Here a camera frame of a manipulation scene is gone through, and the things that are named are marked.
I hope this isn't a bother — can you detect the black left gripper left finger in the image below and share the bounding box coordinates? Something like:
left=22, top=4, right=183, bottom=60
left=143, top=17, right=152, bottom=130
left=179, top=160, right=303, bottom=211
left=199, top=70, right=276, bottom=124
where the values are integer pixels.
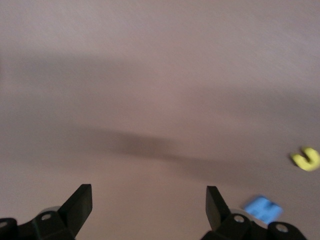
left=0, top=184, right=93, bottom=240

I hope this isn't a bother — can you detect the brown table mat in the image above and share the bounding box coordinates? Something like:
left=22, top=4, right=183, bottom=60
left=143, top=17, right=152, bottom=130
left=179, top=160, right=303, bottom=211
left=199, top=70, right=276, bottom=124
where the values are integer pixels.
left=0, top=0, right=320, bottom=240

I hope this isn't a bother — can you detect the blue foam letter M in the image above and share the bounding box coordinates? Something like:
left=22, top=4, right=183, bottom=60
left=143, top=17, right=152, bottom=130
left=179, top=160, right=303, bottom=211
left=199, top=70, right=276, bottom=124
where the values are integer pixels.
left=243, top=195, right=285, bottom=225

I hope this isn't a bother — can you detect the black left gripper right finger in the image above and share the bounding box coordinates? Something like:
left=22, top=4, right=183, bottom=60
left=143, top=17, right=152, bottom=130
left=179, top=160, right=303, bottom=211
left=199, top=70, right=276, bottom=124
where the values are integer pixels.
left=201, top=186, right=307, bottom=240

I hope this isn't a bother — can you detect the yellow foam letter c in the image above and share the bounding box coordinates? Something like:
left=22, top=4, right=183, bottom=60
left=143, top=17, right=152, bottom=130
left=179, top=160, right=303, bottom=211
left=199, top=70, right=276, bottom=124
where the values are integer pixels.
left=289, top=146, right=320, bottom=172

